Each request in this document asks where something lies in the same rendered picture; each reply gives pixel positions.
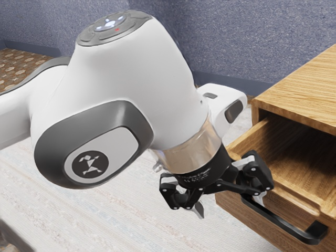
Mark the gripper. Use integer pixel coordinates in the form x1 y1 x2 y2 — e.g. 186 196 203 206
158 145 275 220

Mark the wooden drawer with black handle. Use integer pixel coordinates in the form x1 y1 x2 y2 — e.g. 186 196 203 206
214 115 336 252

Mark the wooden cabinet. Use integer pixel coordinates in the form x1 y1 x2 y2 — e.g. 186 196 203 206
250 43 336 137

